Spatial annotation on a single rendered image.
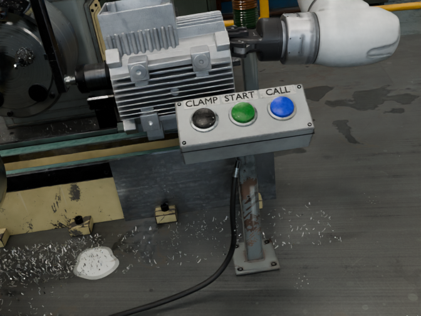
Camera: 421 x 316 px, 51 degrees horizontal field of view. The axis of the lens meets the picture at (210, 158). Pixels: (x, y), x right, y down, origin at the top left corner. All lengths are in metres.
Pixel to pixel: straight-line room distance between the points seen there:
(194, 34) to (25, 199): 0.42
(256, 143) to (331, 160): 0.42
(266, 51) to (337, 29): 0.12
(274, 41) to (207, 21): 0.12
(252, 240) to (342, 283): 0.14
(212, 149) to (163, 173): 0.25
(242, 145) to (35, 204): 0.45
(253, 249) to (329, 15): 0.41
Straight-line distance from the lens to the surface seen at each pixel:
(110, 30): 0.76
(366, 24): 0.83
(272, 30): 0.79
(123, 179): 0.81
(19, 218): 0.91
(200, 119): 0.56
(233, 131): 0.56
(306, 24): 0.80
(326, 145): 1.02
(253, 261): 0.72
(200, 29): 0.77
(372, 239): 0.78
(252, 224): 0.68
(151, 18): 0.75
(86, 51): 1.26
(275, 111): 0.57
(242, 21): 1.07
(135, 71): 0.72
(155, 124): 0.76
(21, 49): 1.04
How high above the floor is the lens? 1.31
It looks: 30 degrees down
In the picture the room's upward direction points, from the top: 8 degrees counter-clockwise
